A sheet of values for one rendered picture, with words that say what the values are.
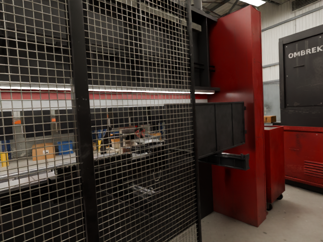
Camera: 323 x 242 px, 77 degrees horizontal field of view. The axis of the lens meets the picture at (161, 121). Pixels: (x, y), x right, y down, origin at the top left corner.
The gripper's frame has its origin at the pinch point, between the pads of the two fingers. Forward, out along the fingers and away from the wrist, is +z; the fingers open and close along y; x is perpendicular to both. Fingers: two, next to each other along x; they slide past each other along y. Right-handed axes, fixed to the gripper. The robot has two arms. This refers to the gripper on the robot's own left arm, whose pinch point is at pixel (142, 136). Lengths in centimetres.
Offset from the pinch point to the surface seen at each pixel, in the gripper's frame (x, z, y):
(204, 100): -37, -20, 79
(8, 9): -70, -60, -106
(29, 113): -37, -13, -101
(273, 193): -27, 109, 134
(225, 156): -51, 51, 43
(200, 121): -69, 21, 7
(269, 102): 122, -103, 754
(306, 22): -127, -267, 734
